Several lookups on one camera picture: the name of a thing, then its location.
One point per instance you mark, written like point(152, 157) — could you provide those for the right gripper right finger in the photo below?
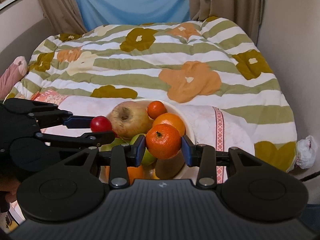
point(202, 156)

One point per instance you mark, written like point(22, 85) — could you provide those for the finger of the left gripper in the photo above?
point(84, 141)
point(75, 122)

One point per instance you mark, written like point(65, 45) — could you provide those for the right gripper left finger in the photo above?
point(122, 157)

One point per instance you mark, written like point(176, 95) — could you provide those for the red cherry tomato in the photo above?
point(100, 124)

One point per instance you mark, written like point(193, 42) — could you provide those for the large orange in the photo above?
point(133, 172)

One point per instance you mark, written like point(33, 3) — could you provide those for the yellow red apple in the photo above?
point(129, 118)

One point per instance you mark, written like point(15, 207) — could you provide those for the small mandarin orange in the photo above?
point(163, 141)

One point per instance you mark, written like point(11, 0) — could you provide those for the green apple back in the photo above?
point(108, 147)

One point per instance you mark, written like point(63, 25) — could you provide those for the cream yellow plate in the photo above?
point(149, 161)

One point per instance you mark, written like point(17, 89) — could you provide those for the brown kiwi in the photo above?
point(169, 168)

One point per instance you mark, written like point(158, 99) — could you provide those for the medium orange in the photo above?
point(171, 119)

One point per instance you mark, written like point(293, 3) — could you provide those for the small tangerine behind apple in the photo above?
point(155, 109)

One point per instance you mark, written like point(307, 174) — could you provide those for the pink plush pillow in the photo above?
point(14, 73)

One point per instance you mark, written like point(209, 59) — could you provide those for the grey headboard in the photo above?
point(26, 43)

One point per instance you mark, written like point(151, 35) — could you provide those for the floral striped quilt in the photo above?
point(211, 63)

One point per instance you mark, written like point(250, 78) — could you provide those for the white crumpled plastic bag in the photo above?
point(306, 152)

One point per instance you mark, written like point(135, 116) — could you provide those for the blue curtain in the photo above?
point(134, 12)

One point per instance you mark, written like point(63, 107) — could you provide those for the beige curtain left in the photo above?
point(64, 16)

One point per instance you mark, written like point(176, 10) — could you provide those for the beige curtain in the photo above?
point(247, 14)
point(64, 16)

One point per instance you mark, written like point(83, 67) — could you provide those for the beige curtain right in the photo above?
point(247, 14)

